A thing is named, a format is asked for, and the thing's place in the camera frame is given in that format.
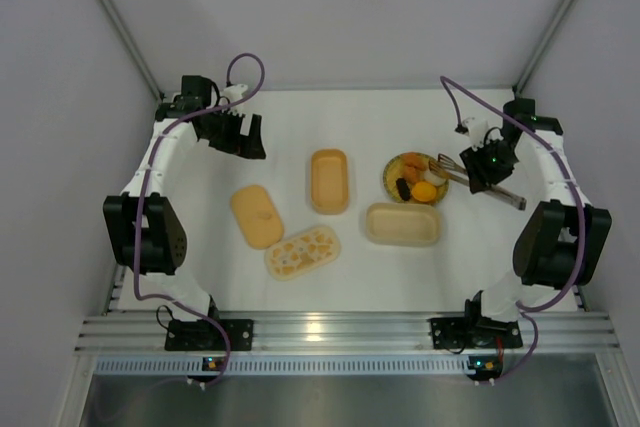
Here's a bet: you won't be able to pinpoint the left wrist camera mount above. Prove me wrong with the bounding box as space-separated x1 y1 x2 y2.
219 84 249 106

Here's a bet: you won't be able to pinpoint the white rice ball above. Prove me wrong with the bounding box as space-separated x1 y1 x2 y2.
423 170 447 188

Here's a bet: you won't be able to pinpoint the orange lunch box container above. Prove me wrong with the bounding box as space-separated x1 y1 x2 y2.
309 149 350 215

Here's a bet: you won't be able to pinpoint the orange lunch box lid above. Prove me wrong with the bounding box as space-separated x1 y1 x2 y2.
230 184 284 250

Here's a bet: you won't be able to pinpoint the right aluminium frame post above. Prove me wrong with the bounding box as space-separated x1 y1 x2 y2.
512 0 579 97

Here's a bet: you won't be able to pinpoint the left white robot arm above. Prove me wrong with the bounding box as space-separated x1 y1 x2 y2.
103 75 266 321

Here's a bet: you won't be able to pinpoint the aluminium frame post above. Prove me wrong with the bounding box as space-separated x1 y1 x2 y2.
512 0 579 97
96 0 164 103

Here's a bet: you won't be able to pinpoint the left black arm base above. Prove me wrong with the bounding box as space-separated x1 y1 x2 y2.
164 319 254 352

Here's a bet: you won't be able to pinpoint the metal food tongs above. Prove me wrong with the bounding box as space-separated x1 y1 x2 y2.
429 154 527 211

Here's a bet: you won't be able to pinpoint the left aluminium frame post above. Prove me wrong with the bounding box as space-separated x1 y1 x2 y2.
96 0 164 103

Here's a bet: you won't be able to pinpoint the beige lunch box container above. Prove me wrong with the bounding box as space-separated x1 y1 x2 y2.
365 203 442 247

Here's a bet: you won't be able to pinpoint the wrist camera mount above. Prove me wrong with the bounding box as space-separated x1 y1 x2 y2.
456 117 489 149
219 84 249 106

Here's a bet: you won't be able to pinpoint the patterned beige lunch box lid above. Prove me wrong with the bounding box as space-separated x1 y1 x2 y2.
264 225 342 281

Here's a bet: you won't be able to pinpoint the slotted grey cable duct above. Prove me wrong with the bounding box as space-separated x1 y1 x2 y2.
94 354 498 377

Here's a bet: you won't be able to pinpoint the orange fried chicken piece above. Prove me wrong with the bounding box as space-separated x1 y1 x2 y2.
401 152 428 172

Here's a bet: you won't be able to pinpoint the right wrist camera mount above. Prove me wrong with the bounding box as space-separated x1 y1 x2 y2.
456 117 489 149

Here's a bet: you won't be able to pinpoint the black sea cucumber food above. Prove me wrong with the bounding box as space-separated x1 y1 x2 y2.
396 177 411 202

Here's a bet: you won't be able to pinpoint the aluminium front rail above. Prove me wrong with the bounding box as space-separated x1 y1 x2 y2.
74 310 620 355

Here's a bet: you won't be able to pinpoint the yellow egg yolk food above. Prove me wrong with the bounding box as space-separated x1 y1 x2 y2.
411 181 438 203

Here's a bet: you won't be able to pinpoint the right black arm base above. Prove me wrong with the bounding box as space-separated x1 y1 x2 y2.
429 316 523 352

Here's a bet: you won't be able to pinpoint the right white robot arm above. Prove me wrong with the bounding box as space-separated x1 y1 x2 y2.
456 98 612 326

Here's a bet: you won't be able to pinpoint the round woven bamboo tray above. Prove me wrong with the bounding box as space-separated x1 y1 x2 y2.
382 152 449 206

